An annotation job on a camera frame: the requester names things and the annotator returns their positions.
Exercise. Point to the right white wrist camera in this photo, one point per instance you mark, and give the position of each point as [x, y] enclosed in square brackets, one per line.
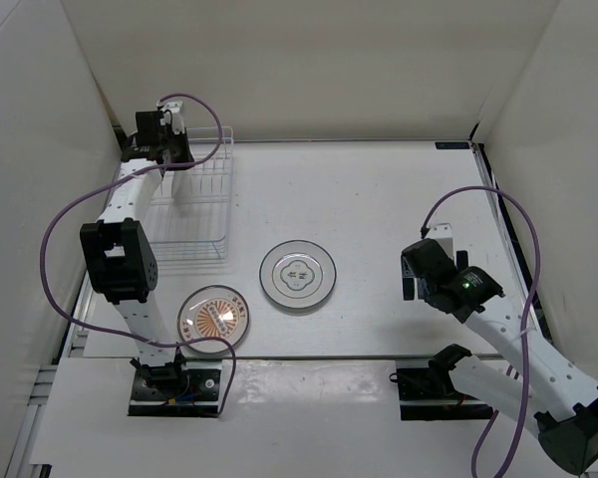
[442, 233]

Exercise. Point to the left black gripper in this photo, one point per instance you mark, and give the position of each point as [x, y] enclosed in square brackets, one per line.
[182, 138]

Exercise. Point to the white wire dish rack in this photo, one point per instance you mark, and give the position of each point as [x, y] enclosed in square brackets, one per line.
[197, 231]

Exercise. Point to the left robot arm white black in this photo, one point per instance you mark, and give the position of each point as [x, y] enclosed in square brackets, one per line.
[120, 262]

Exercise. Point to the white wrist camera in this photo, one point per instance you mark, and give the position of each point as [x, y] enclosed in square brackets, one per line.
[442, 233]
[172, 111]

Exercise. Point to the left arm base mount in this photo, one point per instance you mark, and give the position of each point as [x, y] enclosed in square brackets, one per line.
[181, 388]

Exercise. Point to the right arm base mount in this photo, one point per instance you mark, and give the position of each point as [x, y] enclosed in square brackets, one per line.
[426, 393]

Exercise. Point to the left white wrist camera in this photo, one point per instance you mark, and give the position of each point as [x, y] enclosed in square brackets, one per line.
[172, 111]

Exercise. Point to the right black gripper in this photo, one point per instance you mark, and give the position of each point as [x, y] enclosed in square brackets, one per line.
[408, 281]

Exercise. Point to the white plate green rim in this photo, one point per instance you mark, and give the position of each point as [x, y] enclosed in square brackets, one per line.
[298, 276]

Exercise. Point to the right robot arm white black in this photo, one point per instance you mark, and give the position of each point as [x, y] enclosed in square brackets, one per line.
[553, 400]

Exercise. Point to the white plate orange pattern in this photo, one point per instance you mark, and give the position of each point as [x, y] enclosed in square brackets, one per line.
[211, 313]

